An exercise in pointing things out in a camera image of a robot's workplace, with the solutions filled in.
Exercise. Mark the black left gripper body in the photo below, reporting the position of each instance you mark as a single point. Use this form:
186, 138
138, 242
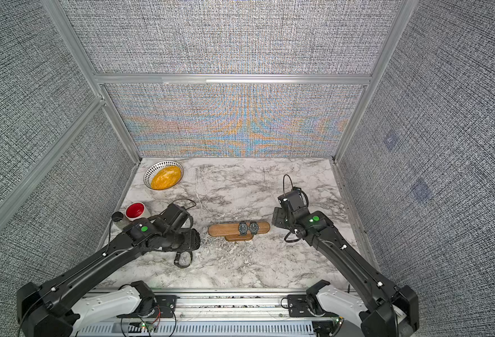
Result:
183, 240

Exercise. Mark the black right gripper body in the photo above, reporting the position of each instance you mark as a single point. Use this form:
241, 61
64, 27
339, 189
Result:
282, 220

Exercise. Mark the black chunky watch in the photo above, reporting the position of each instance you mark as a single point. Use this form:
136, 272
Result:
183, 259

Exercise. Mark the black slim watch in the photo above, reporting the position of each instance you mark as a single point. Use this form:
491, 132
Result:
253, 228
243, 228

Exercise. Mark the wooden watch stand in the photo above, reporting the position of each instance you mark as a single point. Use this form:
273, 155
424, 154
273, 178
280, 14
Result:
229, 231

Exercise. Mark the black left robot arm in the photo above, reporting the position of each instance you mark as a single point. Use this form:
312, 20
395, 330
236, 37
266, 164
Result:
60, 307

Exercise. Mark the right white arm base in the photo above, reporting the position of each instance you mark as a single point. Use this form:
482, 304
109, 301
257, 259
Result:
325, 299

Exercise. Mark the left white arm base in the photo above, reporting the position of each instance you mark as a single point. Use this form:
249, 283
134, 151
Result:
133, 299

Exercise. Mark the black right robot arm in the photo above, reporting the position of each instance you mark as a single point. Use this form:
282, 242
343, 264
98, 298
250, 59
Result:
382, 309

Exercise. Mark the white mug red inside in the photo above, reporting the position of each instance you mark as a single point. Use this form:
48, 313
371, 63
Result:
136, 210

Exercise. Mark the orange food in bowl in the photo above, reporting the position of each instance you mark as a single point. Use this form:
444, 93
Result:
166, 178

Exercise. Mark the white patterned bowl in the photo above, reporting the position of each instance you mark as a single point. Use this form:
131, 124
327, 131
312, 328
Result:
148, 176

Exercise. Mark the small jar black lid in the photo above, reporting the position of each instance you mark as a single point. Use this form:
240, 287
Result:
120, 220

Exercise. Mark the aluminium front rail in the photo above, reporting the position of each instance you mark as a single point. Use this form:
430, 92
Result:
235, 304

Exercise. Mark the white vented cable duct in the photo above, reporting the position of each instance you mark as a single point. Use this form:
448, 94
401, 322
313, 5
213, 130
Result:
201, 328

